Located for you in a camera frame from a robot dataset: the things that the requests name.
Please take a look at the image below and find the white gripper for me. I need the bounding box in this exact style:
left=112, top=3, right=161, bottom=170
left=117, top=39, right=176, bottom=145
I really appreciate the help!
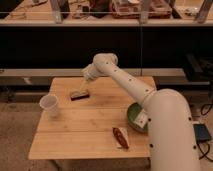
left=79, top=64, right=99, bottom=93

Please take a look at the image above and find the dark brown eraser block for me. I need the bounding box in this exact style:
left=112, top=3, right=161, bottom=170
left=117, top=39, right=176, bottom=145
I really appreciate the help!
left=70, top=90, right=90, bottom=101

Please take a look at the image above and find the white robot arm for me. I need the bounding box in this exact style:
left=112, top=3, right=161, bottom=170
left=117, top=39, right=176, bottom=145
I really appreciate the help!
left=82, top=53, right=201, bottom=171

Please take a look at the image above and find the wooden table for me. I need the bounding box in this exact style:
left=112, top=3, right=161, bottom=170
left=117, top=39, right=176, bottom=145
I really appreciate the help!
left=28, top=77, right=150, bottom=160

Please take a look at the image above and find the green bowl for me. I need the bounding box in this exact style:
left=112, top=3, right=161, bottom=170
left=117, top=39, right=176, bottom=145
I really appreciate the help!
left=127, top=103, right=148, bottom=133

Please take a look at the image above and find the white packet in bowl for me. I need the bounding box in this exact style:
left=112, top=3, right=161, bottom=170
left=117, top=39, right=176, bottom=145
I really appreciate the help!
left=134, top=110, right=148, bottom=128

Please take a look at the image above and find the long workbench shelf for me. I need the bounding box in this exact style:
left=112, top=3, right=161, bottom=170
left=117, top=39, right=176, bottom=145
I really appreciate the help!
left=0, top=0, right=213, bottom=27

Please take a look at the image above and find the black foot pedal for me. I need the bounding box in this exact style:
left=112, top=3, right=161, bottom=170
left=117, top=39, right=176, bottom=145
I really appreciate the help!
left=193, top=124, right=212, bottom=143

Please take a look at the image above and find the black cable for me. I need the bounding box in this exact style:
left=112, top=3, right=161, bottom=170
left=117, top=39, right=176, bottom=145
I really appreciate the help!
left=198, top=103, right=213, bottom=163

